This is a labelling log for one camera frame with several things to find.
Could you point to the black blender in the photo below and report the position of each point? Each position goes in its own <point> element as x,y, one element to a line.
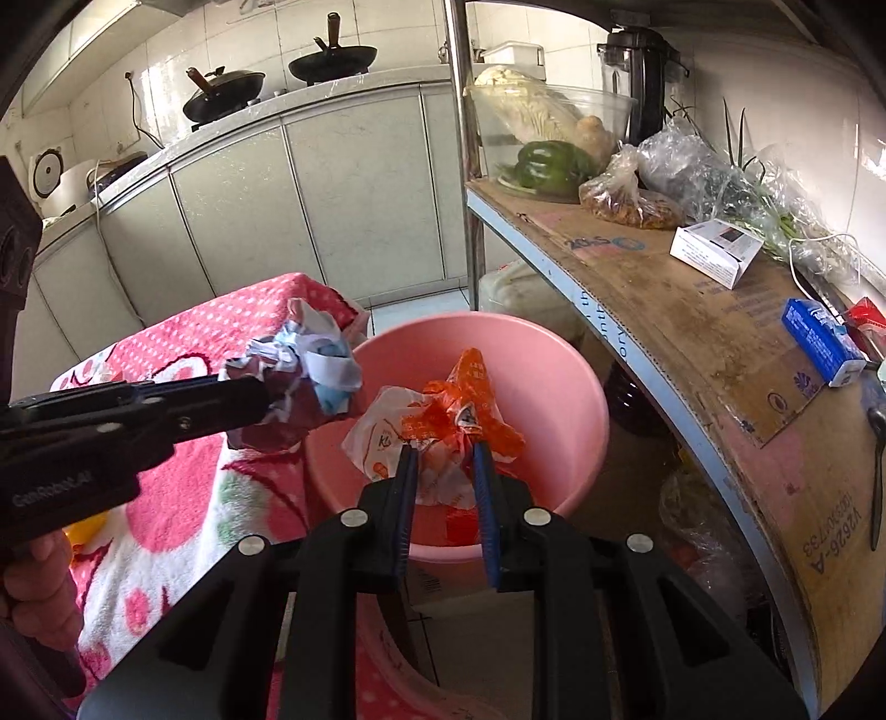
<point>640,63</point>

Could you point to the person's left hand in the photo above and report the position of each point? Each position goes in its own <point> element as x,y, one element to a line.
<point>39,594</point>

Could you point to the pink polka dot towel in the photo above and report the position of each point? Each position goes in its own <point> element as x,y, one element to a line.
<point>132,564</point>

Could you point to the red packet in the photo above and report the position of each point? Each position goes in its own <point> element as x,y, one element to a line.
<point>867,326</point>

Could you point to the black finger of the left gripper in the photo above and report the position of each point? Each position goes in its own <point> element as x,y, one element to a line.
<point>184,409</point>

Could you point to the black wok with lid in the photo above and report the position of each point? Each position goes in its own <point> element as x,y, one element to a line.
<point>221,93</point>

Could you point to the metal shelf rack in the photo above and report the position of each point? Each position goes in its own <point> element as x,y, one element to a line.
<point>802,501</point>

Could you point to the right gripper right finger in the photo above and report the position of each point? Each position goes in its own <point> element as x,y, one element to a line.
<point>501,502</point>

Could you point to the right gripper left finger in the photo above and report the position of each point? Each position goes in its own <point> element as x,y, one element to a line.
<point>389,505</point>

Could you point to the black spoon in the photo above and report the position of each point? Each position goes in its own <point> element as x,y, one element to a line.
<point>877,423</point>

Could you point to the napa cabbage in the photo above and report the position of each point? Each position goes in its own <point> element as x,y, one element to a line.
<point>527,107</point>

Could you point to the white blue paper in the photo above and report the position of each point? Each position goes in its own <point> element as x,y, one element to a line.
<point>308,370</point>

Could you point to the potato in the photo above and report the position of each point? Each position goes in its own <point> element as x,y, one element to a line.
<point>594,138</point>

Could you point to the clear glass bowl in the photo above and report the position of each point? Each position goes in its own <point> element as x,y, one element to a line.
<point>500,148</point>

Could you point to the black wok with handle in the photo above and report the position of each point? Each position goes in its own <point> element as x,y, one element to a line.
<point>332,61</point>

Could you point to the bag of brown nuts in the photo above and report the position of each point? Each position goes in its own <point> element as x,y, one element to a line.
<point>615,196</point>

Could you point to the blue tissue pack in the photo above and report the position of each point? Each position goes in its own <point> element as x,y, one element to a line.
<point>825,342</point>

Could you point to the orange white plastic wrapper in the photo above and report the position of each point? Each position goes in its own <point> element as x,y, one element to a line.
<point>442,422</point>

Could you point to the pink plastic basin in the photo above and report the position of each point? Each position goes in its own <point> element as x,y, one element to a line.
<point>543,386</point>

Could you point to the green bell pepper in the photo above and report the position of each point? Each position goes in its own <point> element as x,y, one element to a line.
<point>554,169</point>

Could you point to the small white box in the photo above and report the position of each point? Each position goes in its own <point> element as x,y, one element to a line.
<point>721,251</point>

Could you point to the grey kitchen cabinets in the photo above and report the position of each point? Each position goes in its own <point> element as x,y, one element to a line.
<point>358,187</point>

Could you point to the white rice cooker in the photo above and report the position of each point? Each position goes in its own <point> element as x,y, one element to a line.
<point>56,184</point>

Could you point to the clear bag with scallions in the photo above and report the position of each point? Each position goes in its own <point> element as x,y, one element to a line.
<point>755,191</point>

